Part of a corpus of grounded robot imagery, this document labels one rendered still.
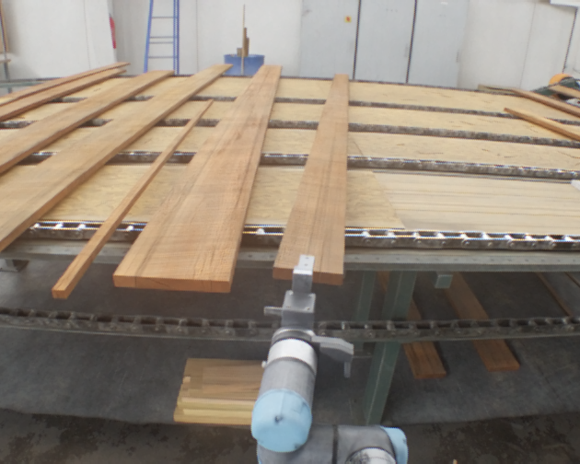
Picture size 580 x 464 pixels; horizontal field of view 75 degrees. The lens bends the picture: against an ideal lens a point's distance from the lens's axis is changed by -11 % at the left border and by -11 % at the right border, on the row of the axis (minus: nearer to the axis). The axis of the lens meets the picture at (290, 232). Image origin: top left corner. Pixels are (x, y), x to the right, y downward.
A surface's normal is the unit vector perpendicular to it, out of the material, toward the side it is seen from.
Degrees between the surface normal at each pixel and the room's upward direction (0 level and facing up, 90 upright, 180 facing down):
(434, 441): 0
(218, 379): 0
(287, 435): 90
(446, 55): 90
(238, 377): 0
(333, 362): 90
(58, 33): 89
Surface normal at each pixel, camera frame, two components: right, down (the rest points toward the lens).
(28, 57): 0.00, 0.45
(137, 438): 0.04, -0.89
